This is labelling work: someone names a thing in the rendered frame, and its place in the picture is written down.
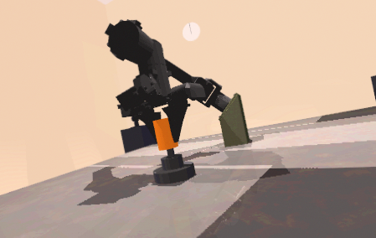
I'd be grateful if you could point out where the orange knob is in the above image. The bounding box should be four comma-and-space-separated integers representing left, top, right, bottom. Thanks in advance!
153, 118, 178, 151

